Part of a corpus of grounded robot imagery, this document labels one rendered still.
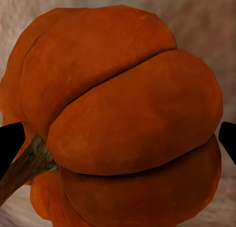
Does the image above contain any pumpkin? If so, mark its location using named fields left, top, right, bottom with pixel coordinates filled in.
left=0, top=4, right=223, bottom=227

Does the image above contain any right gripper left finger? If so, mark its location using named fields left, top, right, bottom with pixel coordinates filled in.
left=0, top=122, right=26, bottom=181

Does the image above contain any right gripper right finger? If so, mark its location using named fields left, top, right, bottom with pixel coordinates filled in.
left=218, top=122, right=236, bottom=164

